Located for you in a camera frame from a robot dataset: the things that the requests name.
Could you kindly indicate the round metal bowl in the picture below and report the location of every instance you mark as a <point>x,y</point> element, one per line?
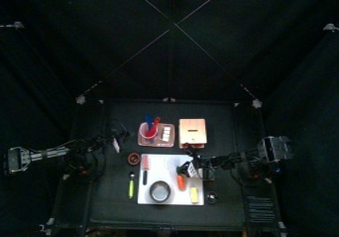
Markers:
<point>152,192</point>

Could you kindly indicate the blue plastic utensil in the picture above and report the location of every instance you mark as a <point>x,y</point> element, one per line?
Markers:
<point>148,120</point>

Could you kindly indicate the small black round object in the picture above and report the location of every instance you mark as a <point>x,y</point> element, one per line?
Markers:
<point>211,198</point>

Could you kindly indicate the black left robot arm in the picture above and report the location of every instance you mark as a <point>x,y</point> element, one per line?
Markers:
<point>44,154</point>

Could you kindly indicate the silver frame clamp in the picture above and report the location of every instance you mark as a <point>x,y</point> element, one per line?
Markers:
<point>256,103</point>
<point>329,26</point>
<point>168,99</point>
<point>80,99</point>
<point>17,25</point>

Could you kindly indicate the yellow rectangular block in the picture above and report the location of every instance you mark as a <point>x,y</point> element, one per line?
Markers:
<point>195,195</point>

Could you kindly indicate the silver corner bracket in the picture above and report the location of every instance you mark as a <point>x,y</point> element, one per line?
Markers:
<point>48,222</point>
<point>280,228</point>

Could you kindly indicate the clear tray with pens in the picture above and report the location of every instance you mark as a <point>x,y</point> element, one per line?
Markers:
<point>169,143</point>

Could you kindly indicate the white segmented block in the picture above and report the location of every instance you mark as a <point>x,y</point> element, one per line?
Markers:
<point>165,133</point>

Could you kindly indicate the black label with white text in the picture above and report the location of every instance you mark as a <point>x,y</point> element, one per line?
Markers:
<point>260,209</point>

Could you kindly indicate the wooden box with slot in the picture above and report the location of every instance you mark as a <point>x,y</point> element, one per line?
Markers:
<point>192,130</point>

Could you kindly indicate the orange toy carrot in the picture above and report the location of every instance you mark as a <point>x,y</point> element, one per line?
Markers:
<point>181,183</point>

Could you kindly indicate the red plastic utensil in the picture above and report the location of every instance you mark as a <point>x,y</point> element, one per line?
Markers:
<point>153,127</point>

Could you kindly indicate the small dark red bowl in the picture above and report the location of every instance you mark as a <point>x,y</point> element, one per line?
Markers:
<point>130,158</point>

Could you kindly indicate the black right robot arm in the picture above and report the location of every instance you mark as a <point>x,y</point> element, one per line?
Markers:
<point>273,148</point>

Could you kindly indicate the white cutting board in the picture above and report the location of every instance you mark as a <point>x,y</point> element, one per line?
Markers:
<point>165,171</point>

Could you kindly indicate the dark green ribbed block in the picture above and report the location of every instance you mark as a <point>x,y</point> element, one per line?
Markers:
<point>212,178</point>

